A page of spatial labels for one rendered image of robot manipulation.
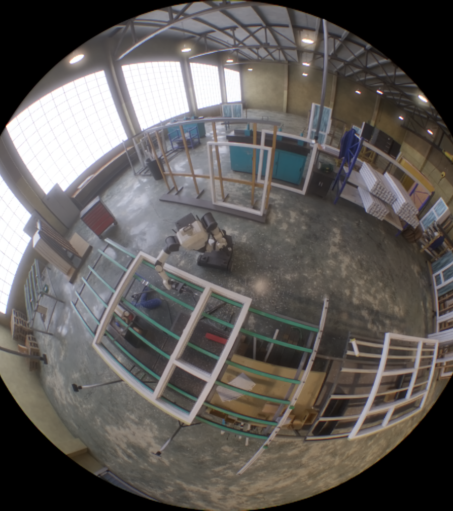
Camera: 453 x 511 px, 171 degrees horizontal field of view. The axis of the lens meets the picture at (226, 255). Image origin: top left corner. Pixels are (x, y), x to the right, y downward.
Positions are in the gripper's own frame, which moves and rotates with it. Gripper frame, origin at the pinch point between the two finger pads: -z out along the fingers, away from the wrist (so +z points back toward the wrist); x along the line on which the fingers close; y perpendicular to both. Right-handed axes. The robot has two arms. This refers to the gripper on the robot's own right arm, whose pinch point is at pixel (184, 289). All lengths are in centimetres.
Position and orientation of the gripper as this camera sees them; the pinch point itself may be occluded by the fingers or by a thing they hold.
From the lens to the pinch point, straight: 157.9
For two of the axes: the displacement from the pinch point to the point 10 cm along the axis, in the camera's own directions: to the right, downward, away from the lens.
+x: -4.1, 6.8, -6.1
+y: -3.0, -7.3, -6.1
